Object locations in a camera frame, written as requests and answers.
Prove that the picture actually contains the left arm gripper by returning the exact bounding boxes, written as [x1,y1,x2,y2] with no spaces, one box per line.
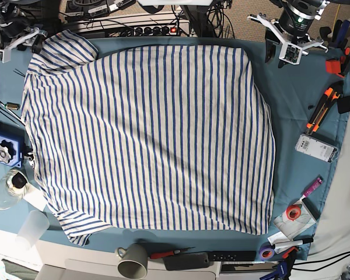
[247,13,328,64]

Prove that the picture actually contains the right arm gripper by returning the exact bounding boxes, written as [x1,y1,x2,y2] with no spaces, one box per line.
[0,27,47,63]

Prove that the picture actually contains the blue white striped T-shirt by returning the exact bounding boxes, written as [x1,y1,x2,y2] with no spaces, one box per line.
[21,30,275,246]

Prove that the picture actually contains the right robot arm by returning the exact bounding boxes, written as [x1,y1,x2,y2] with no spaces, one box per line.
[0,1,48,63]

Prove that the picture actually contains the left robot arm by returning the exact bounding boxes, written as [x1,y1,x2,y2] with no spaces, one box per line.
[247,1,330,68]

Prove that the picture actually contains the orange black clamp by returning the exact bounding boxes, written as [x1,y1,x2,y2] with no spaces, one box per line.
[325,47,350,78]

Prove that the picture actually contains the orange utility knife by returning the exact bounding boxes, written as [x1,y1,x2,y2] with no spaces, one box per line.
[306,81,344,135]

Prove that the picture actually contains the metal hex key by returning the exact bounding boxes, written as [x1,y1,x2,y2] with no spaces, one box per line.
[0,101,25,127]

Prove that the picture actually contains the blue plastic box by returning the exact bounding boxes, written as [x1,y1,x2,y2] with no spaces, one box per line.
[0,121,25,168]

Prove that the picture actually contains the white labelled box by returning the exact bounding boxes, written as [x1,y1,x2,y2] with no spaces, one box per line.
[295,134,338,163]

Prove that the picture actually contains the black power strip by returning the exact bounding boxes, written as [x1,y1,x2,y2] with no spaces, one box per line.
[110,26,181,37]

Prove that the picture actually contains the purple pen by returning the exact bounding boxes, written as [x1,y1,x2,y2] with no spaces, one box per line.
[302,176,323,198]

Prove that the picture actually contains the clear plastic bottle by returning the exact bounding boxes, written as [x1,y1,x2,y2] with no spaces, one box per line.
[0,168,29,211]

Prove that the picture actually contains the white paper card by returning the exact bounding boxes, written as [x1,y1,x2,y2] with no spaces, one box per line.
[23,188,47,211]

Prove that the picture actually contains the orange tape roll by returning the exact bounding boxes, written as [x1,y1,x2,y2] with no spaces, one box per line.
[285,204,302,221]

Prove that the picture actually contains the printed paper sheet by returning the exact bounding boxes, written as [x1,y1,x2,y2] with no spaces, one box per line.
[274,203,317,240]

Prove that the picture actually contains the translucent plastic cup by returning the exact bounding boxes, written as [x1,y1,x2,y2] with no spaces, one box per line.
[15,210,50,251]

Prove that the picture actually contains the purple tape roll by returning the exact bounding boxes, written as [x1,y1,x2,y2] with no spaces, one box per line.
[258,245,276,261]

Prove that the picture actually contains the black remote control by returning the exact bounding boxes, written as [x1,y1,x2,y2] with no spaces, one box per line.
[208,251,256,262]

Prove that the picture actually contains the blue bar clamp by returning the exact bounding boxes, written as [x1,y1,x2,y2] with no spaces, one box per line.
[260,246,299,280]

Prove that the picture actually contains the black smartphone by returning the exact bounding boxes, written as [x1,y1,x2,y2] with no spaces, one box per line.
[163,252,210,271]

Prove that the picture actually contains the grey ceramic mug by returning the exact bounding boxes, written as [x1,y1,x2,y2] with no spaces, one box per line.
[115,244,148,279]

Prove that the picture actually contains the red handled screwdriver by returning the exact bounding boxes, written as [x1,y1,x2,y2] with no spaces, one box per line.
[149,247,192,260]

